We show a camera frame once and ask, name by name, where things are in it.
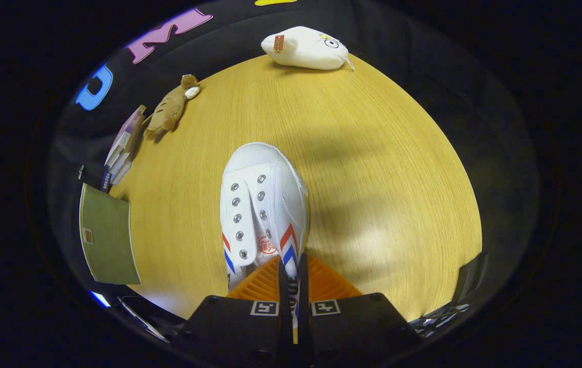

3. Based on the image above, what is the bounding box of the white plush toy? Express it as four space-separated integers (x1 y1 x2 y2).
261 26 356 72

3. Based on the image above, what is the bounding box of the white paperback book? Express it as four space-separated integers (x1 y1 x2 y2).
109 148 136 177

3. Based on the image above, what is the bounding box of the pale blue book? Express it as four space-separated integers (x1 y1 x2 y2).
111 163 133 186

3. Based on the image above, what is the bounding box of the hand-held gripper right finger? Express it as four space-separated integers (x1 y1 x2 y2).
298 253 423 368

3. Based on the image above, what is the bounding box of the white canvas shoe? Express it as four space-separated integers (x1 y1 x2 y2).
219 142 310 329

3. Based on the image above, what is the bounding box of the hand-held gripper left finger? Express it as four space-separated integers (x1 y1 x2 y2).
170 256 294 368

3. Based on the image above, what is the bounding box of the green fabric storage box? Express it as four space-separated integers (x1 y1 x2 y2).
78 182 142 286

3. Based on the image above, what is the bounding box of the pink cover book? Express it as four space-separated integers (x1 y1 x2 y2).
105 104 147 165

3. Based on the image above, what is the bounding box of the brown plush toy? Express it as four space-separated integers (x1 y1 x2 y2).
143 74 201 142

